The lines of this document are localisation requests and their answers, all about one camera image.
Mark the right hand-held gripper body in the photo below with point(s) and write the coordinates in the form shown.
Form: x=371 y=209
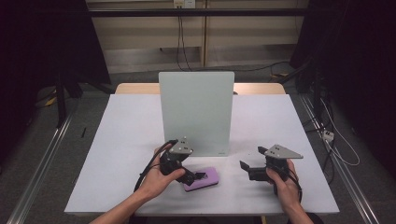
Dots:
x=277 y=165

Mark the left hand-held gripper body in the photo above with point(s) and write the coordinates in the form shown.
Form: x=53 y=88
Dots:
x=174 y=161

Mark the purple whiteboard eraser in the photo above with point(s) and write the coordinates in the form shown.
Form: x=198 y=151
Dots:
x=209 y=180

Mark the pale green glass whiteboard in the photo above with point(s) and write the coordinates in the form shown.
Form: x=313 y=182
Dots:
x=196 y=112

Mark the person's right hand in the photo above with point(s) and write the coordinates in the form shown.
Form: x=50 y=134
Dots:
x=288 y=189

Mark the person's left hand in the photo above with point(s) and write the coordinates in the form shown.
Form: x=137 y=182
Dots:
x=155 y=183

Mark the white table cover sheet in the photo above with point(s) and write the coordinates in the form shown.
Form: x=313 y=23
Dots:
x=258 y=124

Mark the white power strip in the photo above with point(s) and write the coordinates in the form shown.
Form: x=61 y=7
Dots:
x=328 y=135

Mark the wooden table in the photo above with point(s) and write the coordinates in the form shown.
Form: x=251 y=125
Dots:
x=137 y=88

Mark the small black stick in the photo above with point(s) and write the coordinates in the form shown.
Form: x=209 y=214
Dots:
x=83 y=132

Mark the black metal stand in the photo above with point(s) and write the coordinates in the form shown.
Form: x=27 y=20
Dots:
x=61 y=99

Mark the black curtain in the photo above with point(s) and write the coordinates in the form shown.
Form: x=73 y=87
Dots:
x=358 y=62
x=43 y=40

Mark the black horizontal bar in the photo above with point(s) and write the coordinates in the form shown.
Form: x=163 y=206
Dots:
x=218 y=12

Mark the aluminium floor rail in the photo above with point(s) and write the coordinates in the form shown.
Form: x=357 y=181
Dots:
x=37 y=174
x=339 y=161

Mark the white wall outlet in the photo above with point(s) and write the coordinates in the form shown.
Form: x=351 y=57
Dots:
x=184 y=3

